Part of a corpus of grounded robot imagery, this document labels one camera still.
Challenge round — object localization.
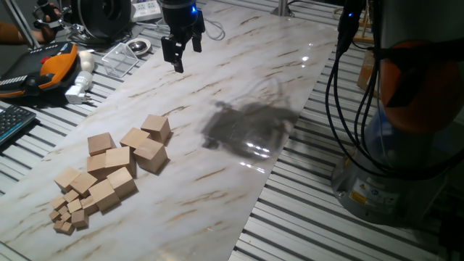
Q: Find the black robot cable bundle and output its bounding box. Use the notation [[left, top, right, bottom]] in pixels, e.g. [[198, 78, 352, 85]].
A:
[[324, 0, 464, 182]]

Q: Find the wooden rack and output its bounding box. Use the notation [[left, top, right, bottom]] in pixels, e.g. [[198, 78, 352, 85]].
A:
[[353, 5, 376, 45]]

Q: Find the orange black teach pendant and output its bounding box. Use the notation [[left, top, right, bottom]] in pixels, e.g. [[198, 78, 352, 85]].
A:
[[0, 41, 80, 99]]

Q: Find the small wooden cube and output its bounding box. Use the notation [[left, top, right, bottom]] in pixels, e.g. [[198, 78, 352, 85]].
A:
[[49, 194, 68, 211], [70, 209, 90, 230], [63, 188, 80, 204], [80, 195, 99, 217], [67, 198, 83, 214]]

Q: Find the marble pattern board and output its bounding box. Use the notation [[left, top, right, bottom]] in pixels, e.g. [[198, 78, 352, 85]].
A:
[[0, 0, 339, 261]]

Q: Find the large wooden cube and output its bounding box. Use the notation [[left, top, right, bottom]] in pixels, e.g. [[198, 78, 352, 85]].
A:
[[140, 114, 172, 145], [119, 126, 152, 150], [87, 131, 117, 157], [86, 152, 109, 181], [104, 146, 137, 178], [133, 137, 169, 174]]

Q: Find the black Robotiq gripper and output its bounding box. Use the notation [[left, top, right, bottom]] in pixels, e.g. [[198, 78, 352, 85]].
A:
[[158, 0, 207, 74]]

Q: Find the person left hand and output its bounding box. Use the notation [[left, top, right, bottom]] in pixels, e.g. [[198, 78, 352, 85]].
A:
[[31, 3, 62, 45]]

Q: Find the black computer keyboard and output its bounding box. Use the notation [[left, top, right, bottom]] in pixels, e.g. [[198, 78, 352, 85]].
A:
[[0, 104, 38, 146]]

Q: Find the clear plastic box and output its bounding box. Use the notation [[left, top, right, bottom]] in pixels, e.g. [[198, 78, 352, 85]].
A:
[[101, 42, 140, 79]]

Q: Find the medium wooden cube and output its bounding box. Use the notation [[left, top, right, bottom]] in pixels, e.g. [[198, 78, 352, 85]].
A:
[[88, 178, 121, 213], [54, 166, 81, 193], [69, 171, 99, 199], [106, 166, 138, 199]]

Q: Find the white egg shaped object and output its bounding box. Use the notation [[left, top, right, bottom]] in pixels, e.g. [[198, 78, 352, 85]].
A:
[[78, 50, 96, 74]]

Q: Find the person left forearm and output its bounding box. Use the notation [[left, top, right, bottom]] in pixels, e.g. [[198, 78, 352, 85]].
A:
[[0, 20, 34, 46]]

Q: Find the brown cardboard box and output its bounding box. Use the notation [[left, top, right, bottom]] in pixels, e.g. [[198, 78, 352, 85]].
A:
[[356, 49, 380, 92]]

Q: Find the white power strip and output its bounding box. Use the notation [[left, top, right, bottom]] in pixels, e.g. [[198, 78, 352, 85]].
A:
[[129, 0, 163, 23]]

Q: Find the black handheld controller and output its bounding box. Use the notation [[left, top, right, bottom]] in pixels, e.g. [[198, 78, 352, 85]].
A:
[[32, 0, 70, 32]]

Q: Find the white plug adapter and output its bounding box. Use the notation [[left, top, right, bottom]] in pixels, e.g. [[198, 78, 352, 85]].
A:
[[65, 70, 95, 106]]

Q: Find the aluminium frame post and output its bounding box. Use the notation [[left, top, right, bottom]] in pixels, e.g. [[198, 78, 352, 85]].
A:
[[1, 0, 41, 50], [270, 0, 295, 17]]

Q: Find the black filament spool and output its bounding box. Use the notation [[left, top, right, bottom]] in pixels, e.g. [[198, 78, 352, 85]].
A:
[[70, 0, 133, 41]]

